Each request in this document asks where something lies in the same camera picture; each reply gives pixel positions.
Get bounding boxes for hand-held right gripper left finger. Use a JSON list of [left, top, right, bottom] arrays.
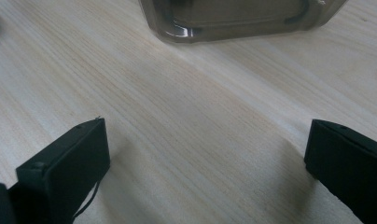
[[8, 117, 112, 224]]

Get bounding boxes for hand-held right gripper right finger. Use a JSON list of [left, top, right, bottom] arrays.
[[303, 119, 377, 224]]

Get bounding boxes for transparent brown storage box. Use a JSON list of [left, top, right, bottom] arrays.
[[138, 0, 349, 44]]

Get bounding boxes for thin black wire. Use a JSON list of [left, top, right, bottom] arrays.
[[72, 180, 101, 220]]

